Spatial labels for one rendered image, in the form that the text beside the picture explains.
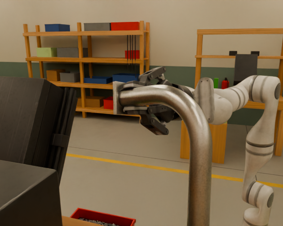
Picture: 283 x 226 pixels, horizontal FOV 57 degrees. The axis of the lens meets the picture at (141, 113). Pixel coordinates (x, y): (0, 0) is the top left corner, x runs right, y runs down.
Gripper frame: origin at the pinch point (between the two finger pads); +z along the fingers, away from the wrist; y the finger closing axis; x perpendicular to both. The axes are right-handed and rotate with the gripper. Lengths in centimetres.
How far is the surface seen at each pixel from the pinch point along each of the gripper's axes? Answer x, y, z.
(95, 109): -440, 48, -378
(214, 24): -181, 210, -484
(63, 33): -466, 219, -311
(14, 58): -690, 206, -308
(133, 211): -160, -92, -182
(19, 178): 6.9, -9.1, 23.2
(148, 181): -184, -72, -240
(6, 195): 8.5, -9.9, 24.9
